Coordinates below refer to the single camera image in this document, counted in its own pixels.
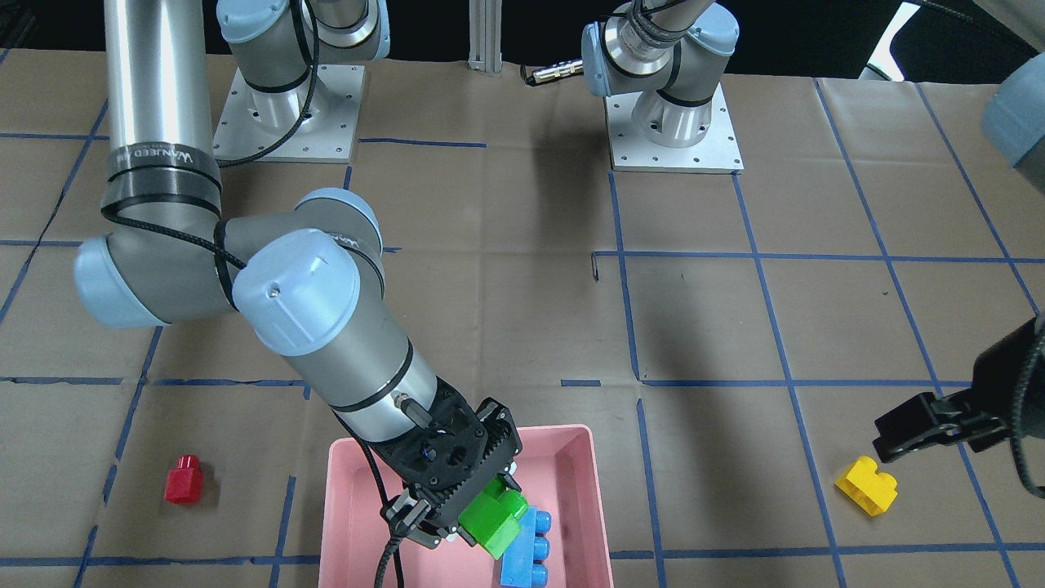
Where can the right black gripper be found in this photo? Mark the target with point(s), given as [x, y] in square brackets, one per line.
[406, 512]

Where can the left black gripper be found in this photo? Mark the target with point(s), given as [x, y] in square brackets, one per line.
[1001, 365]

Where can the green two-stud block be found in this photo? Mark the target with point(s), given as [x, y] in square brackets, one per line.
[493, 518]

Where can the blue three-stud block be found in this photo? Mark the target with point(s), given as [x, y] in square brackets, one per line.
[523, 562]

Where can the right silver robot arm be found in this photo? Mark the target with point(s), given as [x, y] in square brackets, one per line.
[310, 282]

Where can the pink plastic box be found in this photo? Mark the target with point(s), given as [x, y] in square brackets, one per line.
[557, 472]

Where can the yellow two-stud block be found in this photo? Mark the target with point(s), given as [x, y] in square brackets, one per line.
[867, 486]

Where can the brown paper table cover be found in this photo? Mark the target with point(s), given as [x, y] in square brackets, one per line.
[728, 340]

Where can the red small block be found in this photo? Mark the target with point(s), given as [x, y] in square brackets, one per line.
[185, 482]

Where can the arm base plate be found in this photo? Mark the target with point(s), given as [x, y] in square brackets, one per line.
[650, 134]
[252, 120]

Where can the metal cable connector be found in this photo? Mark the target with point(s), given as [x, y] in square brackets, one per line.
[541, 76]

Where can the aluminium frame post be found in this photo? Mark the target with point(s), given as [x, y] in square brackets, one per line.
[484, 32]

